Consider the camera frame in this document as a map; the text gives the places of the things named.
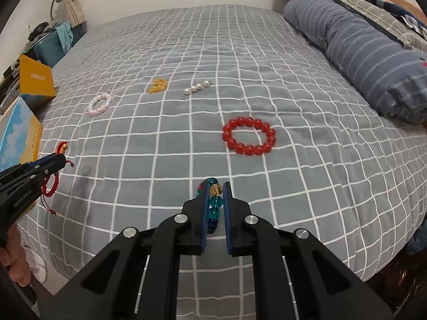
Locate pink bead bracelet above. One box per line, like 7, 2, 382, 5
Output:
87, 93, 113, 117

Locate dark clothing pile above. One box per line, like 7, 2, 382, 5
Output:
28, 21, 61, 41

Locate blue cloud print box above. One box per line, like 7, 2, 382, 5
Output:
0, 97, 44, 174

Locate amber bead bracelet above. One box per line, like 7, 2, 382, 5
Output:
148, 78, 168, 94

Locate person's left hand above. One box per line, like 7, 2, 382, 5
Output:
0, 221, 34, 288

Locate blue striped rolled duvet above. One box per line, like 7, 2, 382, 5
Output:
283, 0, 427, 123

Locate grey checked bed cover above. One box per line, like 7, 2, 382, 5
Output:
17, 4, 427, 305

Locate white pearl bracelet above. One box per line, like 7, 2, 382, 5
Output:
183, 80, 212, 96

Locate red woven cord bracelet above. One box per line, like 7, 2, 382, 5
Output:
40, 142, 76, 215

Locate yellow cardboard box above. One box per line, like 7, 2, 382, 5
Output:
19, 54, 57, 99

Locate grey patterned quilt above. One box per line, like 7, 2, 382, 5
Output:
314, 0, 427, 49

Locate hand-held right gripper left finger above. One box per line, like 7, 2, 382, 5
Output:
43, 191, 209, 320

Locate teal suitcase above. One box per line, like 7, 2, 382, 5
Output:
26, 23, 84, 68

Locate teal cloth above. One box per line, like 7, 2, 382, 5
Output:
54, 22, 74, 50

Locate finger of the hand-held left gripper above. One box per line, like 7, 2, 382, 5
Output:
29, 153, 66, 174
33, 167, 61, 190

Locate multicolour glass bead bracelet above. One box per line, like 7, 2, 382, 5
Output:
195, 177, 223, 234

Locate red bead bracelet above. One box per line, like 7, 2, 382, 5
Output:
222, 116, 277, 156

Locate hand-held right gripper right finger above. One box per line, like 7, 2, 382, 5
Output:
222, 182, 395, 320

